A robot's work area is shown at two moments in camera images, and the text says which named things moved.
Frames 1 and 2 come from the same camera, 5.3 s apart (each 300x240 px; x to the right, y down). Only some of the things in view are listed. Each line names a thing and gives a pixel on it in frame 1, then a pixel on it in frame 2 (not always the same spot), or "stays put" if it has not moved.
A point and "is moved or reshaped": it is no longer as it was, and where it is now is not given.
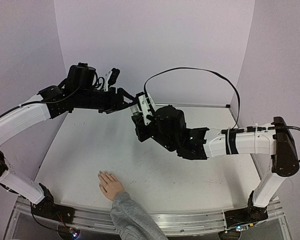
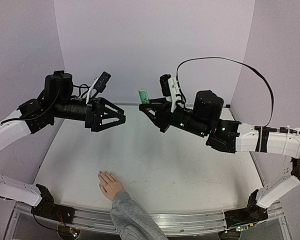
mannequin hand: x=109 y=185 stays put
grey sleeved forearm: x=130 y=221 stays put
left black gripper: x=121 y=105 -> x=94 y=120
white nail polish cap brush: x=134 y=108 is moved or reshaped
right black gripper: x=141 y=124 -> x=170 y=117
